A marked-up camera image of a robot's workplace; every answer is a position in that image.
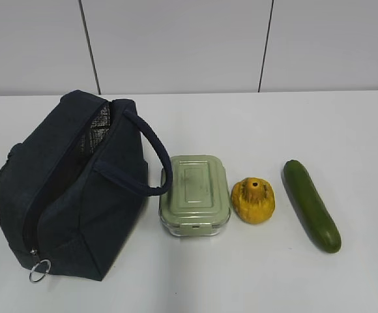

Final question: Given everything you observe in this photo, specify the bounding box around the dark blue insulated lunch bag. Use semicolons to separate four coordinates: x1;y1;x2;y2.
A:
0;90;173;281

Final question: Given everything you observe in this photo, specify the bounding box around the silver zipper pull ring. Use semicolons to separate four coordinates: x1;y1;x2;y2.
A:
29;249;52;283

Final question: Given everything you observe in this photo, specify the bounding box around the yellow toy pumpkin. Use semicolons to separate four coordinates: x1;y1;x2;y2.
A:
231;177;276;224

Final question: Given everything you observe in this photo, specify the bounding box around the green cucumber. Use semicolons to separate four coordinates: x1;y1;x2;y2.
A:
282;160;342;254

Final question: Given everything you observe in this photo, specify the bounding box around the green lid glass food container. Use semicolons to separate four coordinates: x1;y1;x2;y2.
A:
158;155;231;237

